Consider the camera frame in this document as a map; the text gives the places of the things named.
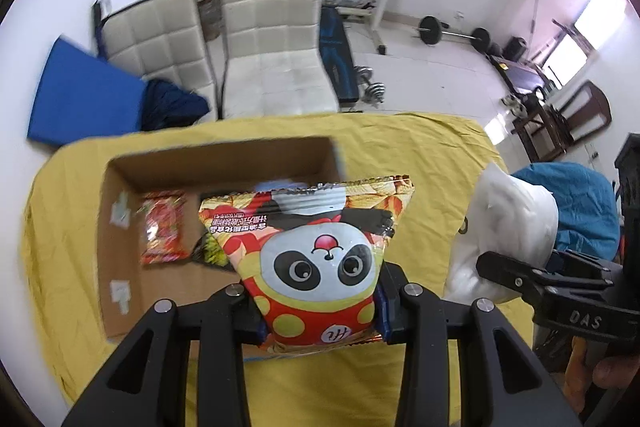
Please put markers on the white shoe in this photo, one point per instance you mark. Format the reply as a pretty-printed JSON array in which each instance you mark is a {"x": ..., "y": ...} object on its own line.
[
  {"x": 507, "y": 101},
  {"x": 518, "y": 107}
]

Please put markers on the yellow tablecloth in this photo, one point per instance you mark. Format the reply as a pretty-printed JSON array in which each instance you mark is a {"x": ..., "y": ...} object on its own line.
[{"x": 440, "y": 147}]

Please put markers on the black weight bench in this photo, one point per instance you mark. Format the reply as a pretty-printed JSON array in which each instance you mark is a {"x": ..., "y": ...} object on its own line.
[{"x": 337, "y": 57}]

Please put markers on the blue bedding bundle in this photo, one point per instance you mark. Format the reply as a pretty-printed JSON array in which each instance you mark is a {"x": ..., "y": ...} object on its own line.
[{"x": 585, "y": 202}]

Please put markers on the dark blue cloth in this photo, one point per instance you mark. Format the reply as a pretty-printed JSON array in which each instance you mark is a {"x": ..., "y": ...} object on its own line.
[{"x": 170, "y": 104}]

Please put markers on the window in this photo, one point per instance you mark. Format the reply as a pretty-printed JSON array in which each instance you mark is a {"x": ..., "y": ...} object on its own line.
[{"x": 595, "y": 22}]

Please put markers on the chrome dumbbell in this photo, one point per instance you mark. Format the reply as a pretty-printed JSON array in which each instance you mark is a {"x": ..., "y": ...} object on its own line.
[
  {"x": 374, "y": 94},
  {"x": 363, "y": 73}
]

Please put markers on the black pole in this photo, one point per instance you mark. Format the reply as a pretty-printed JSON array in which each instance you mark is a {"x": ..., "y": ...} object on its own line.
[{"x": 99, "y": 22}]

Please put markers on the white soft plastic bag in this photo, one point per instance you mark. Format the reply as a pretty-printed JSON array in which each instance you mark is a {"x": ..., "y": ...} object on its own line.
[{"x": 500, "y": 227}]

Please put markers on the light blue tissue pack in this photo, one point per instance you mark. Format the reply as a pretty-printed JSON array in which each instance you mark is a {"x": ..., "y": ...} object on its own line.
[{"x": 280, "y": 183}]

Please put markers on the blue foam mat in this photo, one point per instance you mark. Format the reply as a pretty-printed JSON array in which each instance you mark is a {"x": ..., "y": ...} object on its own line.
[{"x": 80, "y": 97}]

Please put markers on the short barbell with plates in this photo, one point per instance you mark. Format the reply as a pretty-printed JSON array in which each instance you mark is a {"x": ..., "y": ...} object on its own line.
[{"x": 455, "y": 36}]

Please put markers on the cardboard box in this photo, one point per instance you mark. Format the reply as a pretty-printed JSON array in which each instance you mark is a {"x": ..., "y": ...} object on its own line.
[{"x": 210, "y": 167}]

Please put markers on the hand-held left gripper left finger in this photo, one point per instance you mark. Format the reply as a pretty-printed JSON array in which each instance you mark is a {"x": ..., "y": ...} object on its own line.
[{"x": 247, "y": 314}]

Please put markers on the small black bag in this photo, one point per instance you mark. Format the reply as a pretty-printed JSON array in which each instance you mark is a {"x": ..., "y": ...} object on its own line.
[{"x": 515, "y": 48}]

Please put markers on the red snack packet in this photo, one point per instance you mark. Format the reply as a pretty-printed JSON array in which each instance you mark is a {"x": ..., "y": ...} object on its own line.
[{"x": 162, "y": 227}]

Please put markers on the black snack packet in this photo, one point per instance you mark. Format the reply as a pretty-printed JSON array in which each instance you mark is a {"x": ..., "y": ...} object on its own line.
[{"x": 212, "y": 252}]

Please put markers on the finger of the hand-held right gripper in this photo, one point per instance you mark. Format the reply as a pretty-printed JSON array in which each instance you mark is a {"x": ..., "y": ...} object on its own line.
[{"x": 510, "y": 274}]

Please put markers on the black luggage pile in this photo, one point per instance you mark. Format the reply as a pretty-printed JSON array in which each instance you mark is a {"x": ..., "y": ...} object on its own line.
[{"x": 629, "y": 187}]

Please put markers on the large white padded chair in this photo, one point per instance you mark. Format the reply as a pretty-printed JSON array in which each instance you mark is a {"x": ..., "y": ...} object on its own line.
[{"x": 275, "y": 57}]

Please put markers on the dark wooden chair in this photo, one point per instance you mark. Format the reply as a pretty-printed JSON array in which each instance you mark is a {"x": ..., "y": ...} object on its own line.
[{"x": 595, "y": 107}]

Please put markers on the person's right hand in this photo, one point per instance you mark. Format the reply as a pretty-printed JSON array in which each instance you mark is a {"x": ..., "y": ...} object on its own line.
[{"x": 615, "y": 372}]

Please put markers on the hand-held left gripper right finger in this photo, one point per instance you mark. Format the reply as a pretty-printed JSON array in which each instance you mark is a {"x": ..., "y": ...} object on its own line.
[{"x": 395, "y": 307}]

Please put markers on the yellow panda print snack packet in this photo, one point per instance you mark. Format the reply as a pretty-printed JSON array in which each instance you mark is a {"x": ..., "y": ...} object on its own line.
[{"x": 310, "y": 267}]

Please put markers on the small white padded chair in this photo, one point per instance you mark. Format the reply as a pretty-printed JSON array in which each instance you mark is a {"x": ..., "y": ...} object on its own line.
[{"x": 160, "y": 42}]

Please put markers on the long metal bar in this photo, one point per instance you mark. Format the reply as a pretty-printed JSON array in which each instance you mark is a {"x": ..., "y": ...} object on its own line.
[{"x": 535, "y": 7}]

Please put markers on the black treadmill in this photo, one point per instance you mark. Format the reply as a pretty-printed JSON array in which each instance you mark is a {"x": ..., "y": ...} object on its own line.
[{"x": 520, "y": 79}]

